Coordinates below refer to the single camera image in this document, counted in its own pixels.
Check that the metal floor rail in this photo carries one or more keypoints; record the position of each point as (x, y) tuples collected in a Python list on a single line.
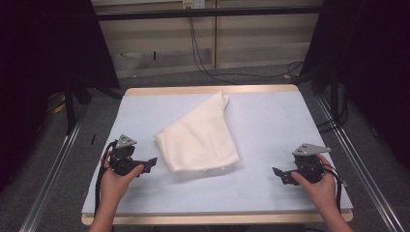
[(364, 174), (48, 183)]

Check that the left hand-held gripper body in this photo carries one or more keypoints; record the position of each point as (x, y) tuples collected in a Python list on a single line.
[(122, 159)]

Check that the black metal stand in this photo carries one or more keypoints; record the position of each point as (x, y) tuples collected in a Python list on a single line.
[(70, 109)]

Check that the yellow tape piece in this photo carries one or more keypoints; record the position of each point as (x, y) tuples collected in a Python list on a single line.
[(60, 108)]

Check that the black curtain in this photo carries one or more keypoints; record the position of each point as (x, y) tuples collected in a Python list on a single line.
[(38, 64), (374, 64)]

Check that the black horizontal bar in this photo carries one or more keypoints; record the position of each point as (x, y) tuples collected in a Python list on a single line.
[(209, 13)]

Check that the wooden table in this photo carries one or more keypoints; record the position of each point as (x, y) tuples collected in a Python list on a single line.
[(209, 89)]

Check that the light blue mat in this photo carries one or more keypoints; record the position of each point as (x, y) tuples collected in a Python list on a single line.
[(274, 129)]

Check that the person's right hand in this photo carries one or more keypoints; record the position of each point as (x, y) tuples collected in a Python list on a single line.
[(319, 193)]

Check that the person's left hand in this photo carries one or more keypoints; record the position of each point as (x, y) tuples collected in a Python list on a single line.
[(114, 185)]

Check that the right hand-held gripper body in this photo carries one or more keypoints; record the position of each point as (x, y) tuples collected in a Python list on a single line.
[(308, 162)]

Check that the white wall socket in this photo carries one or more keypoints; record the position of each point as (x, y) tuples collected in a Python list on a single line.
[(193, 3)]

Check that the white towel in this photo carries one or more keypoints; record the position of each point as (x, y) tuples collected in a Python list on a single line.
[(198, 135)]

